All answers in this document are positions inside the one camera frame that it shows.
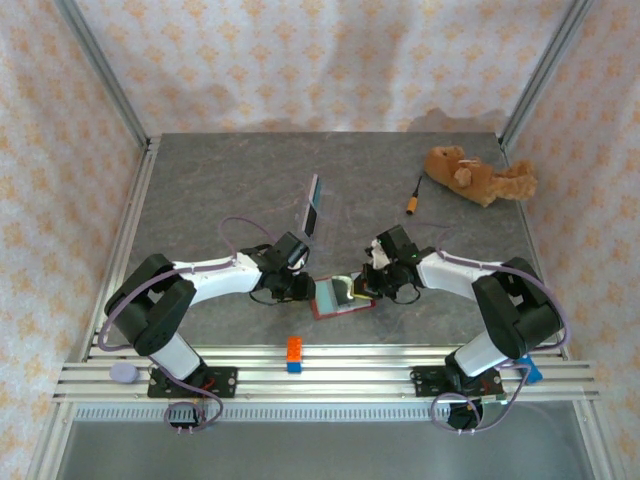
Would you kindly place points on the green credit card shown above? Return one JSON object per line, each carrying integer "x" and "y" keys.
{"x": 324, "y": 296}

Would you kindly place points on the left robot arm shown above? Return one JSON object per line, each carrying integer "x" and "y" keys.
{"x": 215, "y": 280}

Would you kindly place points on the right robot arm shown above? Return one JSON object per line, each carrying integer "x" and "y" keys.
{"x": 450, "y": 270}

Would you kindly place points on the credit card with pale edge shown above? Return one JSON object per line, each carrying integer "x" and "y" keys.
{"x": 317, "y": 190}

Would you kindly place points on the orange toy brick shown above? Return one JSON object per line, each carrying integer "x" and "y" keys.
{"x": 295, "y": 348}

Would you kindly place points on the blue toy brick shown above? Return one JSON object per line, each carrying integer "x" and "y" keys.
{"x": 294, "y": 367}

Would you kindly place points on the brown plush toy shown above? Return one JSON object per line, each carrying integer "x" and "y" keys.
{"x": 475, "y": 180}

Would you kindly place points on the black right control box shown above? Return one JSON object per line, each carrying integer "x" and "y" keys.
{"x": 465, "y": 412}

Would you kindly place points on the blue plastic object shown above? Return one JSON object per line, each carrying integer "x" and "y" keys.
{"x": 531, "y": 369}

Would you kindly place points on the lilac round puck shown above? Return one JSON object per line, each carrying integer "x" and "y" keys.
{"x": 123, "y": 374}

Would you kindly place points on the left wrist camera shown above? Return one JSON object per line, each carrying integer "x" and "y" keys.
{"x": 303, "y": 256}

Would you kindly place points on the aluminium rail base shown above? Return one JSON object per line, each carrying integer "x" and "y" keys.
{"x": 350, "y": 385}

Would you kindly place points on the aluminium side rail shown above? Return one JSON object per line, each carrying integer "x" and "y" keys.
{"x": 127, "y": 240}
{"x": 525, "y": 220}

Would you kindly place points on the aluminium frame post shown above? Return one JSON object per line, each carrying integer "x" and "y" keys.
{"x": 545, "y": 70}
{"x": 100, "y": 70}

